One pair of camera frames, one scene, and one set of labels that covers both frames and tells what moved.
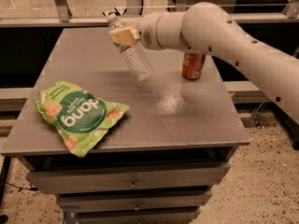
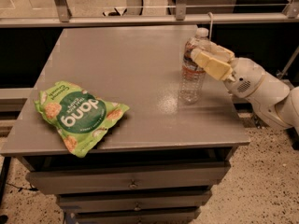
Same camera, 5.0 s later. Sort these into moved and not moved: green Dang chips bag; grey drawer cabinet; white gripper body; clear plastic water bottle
Moved: clear plastic water bottle; white gripper body
Not moved: grey drawer cabinet; green Dang chips bag
